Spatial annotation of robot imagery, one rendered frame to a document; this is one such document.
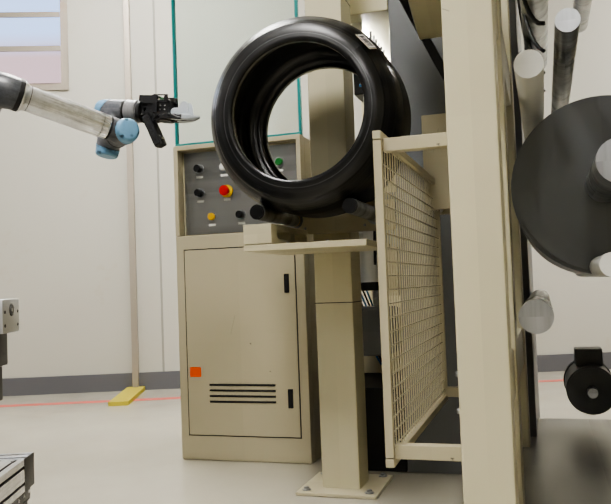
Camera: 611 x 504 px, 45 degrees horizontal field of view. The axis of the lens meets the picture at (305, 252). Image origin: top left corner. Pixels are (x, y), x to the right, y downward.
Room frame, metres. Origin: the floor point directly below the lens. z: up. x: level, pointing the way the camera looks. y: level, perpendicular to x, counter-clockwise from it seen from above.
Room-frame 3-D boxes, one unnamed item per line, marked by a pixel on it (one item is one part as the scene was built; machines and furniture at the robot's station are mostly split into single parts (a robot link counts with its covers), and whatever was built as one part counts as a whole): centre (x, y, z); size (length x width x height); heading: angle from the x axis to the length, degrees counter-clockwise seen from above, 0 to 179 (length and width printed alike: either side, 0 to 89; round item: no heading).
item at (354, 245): (2.29, -0.05, 0.80); 0.37 x 0.36 x 0.02; 72
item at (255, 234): (2.34, 0.08, 0.84); 0.36 x 0.09 x 0.06; 162
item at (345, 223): (2.46, -0.10, 0.90); 0.40 x 0.03 x 0.10; 72
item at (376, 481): (2.54, -0.11, 0.01); 0.27 x 0.27 x 0.02; 72
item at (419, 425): (1.97, -0.29, 0.65); 0.90 x 0.02 x 0.70; 162
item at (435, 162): (2.39, -0.48, 1.05); 0.20 x 0.15 x 0.30; 162
